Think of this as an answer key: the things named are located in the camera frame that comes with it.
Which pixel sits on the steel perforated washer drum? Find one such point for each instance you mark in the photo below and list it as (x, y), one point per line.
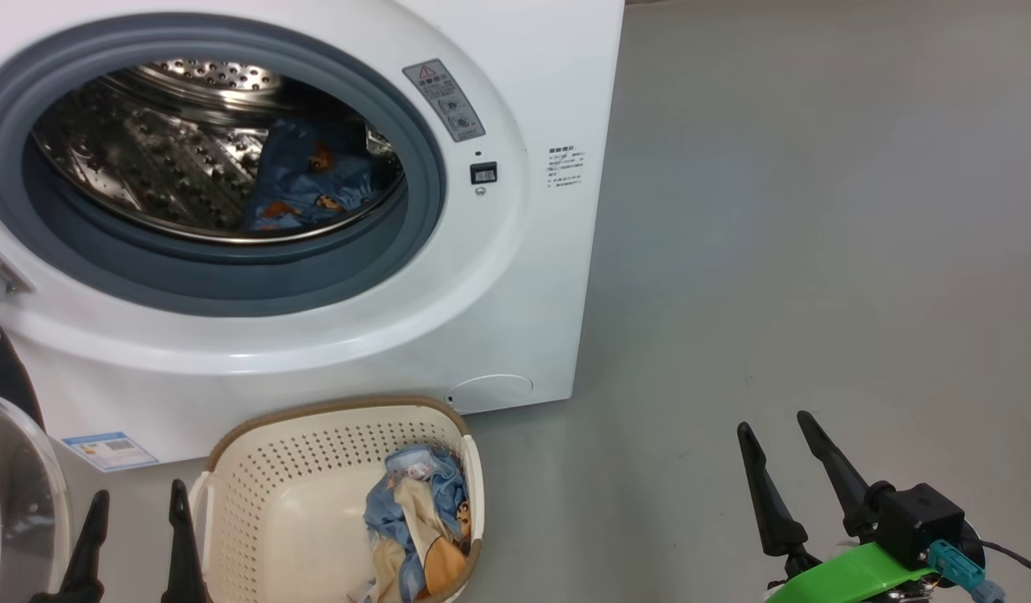
(146, 159)

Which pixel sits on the grey warning sticker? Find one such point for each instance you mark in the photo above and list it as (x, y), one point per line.
(444, 100)

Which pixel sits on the black round glass washer door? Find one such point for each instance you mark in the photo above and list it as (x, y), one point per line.
(21, 502)

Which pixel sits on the blue energy label sticker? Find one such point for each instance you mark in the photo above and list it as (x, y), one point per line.
(109, 452)

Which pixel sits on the blue garment with writing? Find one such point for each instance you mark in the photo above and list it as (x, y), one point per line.
(306, 180)

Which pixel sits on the blue and cream garment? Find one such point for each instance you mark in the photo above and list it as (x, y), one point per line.
(419, 519)

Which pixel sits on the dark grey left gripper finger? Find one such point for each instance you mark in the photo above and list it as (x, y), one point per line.
(84, 569)
(183, 561)

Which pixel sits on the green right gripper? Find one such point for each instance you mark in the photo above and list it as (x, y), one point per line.
(850, 578)

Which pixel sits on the white front-load washing machine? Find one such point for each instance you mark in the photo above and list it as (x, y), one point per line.
(515, 276)

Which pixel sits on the round white filter cover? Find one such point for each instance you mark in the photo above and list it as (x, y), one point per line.
(492, 394)

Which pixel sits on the cream perforated plastic laundry basket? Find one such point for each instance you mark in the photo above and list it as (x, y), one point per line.
(297, 502)

